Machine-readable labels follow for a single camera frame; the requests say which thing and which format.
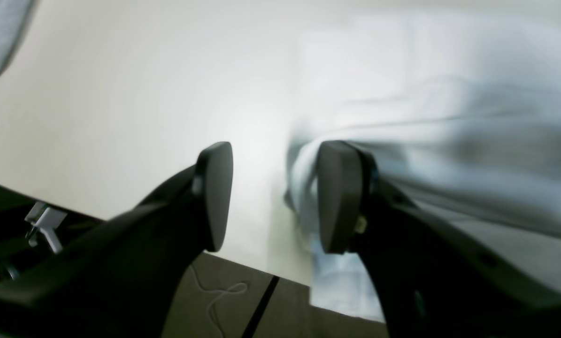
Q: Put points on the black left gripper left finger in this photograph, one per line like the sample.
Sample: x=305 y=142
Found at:
x=119 y=279

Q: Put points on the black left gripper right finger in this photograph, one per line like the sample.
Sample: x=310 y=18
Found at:
x=432 y=280

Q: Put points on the white T-shirt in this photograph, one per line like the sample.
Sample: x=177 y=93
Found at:
x=461 y=111

